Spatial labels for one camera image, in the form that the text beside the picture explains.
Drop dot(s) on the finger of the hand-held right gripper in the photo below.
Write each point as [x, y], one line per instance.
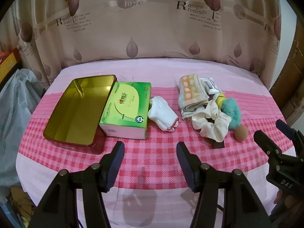
[263, 139]
[285, 127]

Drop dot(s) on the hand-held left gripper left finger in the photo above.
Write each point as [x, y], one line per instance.
[115, 163]

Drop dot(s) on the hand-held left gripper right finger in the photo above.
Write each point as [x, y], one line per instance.
[187, 163]

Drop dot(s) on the brown sponge ball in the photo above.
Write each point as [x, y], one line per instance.
[241, 133]

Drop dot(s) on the teal fluffy pompom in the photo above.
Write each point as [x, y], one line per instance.
[231, 111]

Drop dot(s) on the cream scrunchie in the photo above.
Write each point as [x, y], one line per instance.
[213, 125]

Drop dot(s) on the green tissue box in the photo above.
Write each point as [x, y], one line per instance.
[123, 109]

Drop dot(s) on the yellow plush toy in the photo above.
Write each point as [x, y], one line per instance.
[220, 101]

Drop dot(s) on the gold metal tin box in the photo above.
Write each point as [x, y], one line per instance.
[71, 114]

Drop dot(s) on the orange white towel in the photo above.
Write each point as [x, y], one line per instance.
[190, 95]

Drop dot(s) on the white sachet packet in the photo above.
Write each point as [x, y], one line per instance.
[211, 85]

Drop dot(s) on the person's right hand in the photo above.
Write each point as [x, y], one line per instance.
[278, 196]

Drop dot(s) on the pink checked blanket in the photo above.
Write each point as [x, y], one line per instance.
[154, 135]

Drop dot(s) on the wooden door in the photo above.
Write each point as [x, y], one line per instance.
[289, 80]

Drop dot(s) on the yellow cloth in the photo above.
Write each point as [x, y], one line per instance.
[21, 201]

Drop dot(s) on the grey plastic bag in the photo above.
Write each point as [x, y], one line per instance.
[16, 114]

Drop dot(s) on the blue striped cloth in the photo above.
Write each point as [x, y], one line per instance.
[9, 216]

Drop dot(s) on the beige leaf print curtain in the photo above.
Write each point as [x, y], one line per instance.
[154, 28]

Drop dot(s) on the orange cardboard box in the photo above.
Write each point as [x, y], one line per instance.
[9, 64]

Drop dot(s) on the orange mesh bag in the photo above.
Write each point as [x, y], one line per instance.
[3, 57]

